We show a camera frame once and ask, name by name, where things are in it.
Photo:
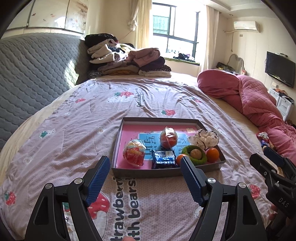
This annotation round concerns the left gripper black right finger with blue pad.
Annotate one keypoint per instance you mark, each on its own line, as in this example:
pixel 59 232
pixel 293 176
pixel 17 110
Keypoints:
pixel 229 212

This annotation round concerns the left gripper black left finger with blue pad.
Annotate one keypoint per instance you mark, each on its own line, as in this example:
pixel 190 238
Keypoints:
pixel 47 221

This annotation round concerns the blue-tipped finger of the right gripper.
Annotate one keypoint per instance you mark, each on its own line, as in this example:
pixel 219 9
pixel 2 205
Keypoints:
pixel 273 156

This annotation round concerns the orange mandarin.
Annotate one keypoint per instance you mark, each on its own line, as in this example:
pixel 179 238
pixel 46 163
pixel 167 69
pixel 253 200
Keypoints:
pixel 212 155
pixel 178 159

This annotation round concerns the brown walnut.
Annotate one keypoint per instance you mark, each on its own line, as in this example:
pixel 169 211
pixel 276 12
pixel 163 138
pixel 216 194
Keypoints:
pixel 196 154

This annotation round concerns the blue snack packet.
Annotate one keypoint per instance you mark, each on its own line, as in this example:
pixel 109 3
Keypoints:
pixel 163 159

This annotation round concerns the small colourful doll toy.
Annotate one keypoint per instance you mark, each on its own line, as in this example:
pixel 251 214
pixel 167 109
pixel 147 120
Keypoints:
pixel 264 140

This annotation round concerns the white drawer cabinet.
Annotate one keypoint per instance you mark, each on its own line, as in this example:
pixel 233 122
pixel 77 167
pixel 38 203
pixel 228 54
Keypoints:
pixel 283 103

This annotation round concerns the pink quilted blanket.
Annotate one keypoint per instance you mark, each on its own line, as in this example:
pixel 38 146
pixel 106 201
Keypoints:
pixel 251 98

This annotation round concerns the wrapped toy egg in tray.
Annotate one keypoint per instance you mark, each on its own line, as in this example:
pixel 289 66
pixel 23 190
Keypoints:
pixel 134 152

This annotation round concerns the white air conditioner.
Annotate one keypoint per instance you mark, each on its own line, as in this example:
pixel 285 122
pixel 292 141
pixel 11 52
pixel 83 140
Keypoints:
pixel 246 26

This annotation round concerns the grey quilted headboard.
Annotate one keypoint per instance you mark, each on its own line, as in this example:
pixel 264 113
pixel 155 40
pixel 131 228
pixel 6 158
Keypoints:
pixel 36 69

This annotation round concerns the cream curtain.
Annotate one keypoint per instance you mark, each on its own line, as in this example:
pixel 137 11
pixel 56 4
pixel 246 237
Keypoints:
pixel 208 25

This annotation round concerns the pile of folded clothes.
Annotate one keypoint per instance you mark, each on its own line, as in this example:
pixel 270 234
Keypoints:
pixel 109 57

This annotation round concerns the black wall television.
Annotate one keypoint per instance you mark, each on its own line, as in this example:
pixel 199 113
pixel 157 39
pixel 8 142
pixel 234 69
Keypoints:
pixel 280 68

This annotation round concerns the window with dark frame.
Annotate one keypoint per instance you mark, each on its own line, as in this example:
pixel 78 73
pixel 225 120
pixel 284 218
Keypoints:
pixel 175 27

